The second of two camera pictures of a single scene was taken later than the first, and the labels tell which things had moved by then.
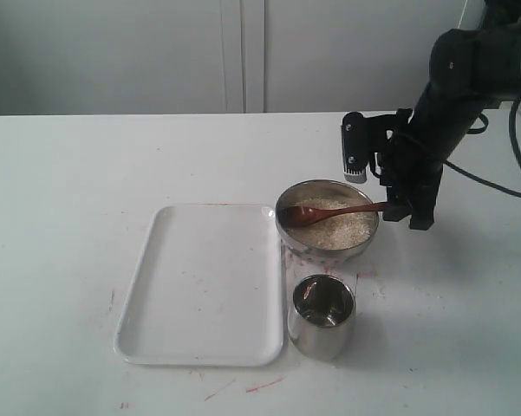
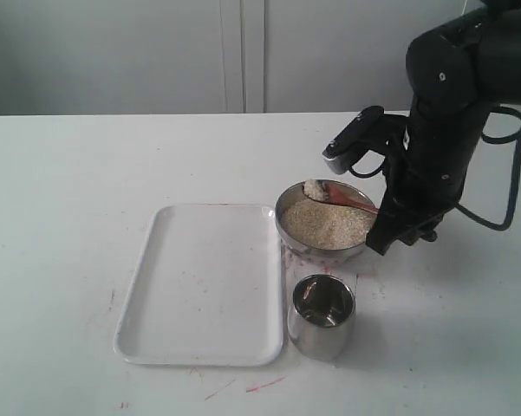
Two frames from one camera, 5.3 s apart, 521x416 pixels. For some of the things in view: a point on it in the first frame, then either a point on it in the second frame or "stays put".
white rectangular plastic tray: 206,289 stays put
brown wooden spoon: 302,216 -> 339,192
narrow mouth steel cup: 322,321 stays put
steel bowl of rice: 333,237 stays put
